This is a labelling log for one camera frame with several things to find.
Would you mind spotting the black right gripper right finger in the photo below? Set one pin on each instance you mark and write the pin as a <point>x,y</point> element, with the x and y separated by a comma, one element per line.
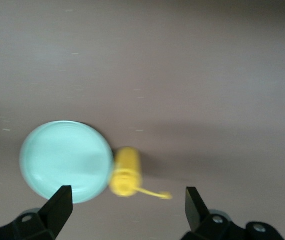
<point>197,217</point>

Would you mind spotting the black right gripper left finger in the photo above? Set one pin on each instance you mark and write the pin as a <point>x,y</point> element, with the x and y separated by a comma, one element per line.
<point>57,212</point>

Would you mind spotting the yellow squeeze bottle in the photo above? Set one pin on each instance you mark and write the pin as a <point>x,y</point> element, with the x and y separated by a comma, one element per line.
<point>127,170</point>

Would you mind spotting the mint green plate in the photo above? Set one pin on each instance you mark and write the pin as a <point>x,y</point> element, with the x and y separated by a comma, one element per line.
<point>65,160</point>

